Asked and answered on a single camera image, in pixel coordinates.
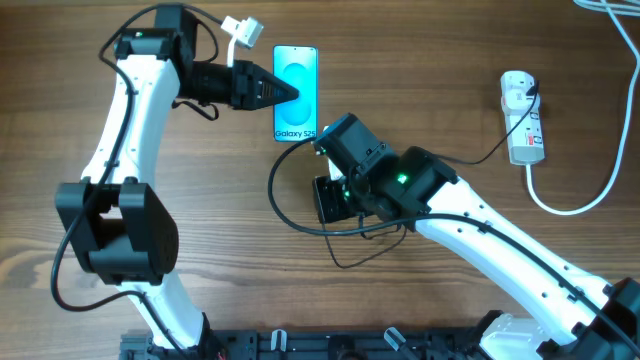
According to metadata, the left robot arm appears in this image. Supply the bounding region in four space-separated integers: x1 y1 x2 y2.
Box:
55 2 299 359

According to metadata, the black USB charging cable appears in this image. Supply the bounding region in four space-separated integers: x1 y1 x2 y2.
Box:
319 80 541 270

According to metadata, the blue Galaxy S25 smartphone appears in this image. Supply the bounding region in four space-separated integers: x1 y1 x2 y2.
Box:
273 44 319 142

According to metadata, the white USB charger adapter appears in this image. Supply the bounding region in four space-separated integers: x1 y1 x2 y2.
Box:
501 87 534 115

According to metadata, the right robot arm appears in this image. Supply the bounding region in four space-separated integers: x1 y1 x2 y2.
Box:
314 114 639 359

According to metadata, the black left camera cable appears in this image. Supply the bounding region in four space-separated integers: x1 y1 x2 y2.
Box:
49 2 226 360

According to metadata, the black camera cable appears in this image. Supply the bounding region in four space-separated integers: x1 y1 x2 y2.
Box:
49 2 226 360
267 137 640 360

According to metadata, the black right camera cable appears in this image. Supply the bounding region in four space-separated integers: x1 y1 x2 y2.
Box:
267 137 640 360

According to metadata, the white power strip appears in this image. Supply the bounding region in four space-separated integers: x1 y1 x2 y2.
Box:
500 70 545 166

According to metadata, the white power strip cord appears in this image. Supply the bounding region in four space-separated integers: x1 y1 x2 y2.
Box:
524 0 640 217

